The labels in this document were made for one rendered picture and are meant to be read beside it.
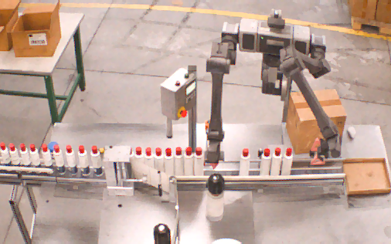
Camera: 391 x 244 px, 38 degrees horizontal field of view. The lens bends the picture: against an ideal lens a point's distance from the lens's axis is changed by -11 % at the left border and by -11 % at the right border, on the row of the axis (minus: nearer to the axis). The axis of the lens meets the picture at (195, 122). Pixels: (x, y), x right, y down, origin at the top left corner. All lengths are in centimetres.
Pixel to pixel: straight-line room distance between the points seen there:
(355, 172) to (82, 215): 159
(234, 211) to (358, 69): 287
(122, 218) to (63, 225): 34
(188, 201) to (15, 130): 228
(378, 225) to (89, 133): 184
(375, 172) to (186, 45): 278
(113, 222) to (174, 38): 302
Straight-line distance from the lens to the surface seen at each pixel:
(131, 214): 326
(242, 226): 320
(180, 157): 329
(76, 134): 378
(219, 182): 300
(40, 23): 472
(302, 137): 352
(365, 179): 358
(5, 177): 360
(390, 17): 636
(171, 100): 306
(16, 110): 537
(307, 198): 343
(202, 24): 612
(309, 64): 312
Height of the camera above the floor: 341
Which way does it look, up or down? 43 degrees down
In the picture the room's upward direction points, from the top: straight up
